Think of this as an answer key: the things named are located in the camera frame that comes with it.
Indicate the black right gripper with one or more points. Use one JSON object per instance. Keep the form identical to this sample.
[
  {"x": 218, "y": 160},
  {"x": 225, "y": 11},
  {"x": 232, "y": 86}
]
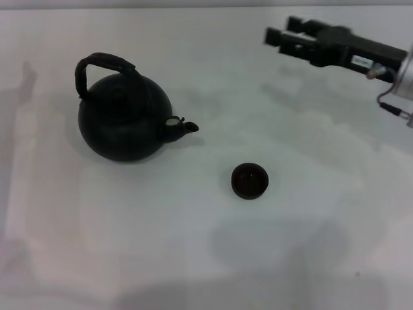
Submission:
[{"x": 355, "y": 50}]

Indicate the small dark teacup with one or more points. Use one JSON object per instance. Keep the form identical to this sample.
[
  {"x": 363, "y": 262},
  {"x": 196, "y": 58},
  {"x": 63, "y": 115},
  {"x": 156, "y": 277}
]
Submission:
[{"x": 250, "y": 181}]

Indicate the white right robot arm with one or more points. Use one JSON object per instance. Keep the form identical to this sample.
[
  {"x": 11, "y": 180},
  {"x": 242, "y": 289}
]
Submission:
[{"x": 405, "y": 77}]

